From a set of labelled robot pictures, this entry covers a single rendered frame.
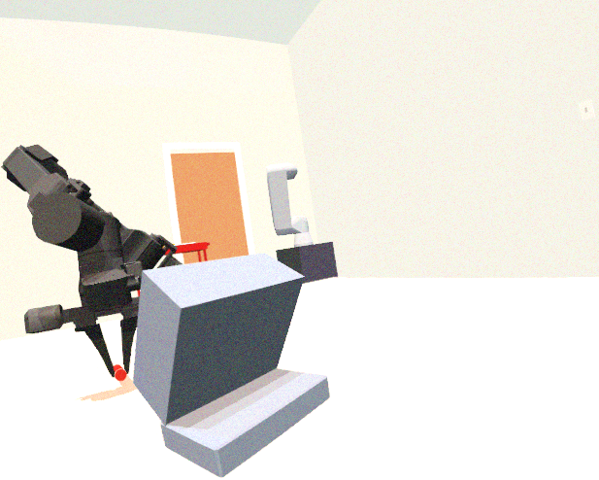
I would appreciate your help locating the red peg with white band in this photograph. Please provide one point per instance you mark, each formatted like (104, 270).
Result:
(120, 373)

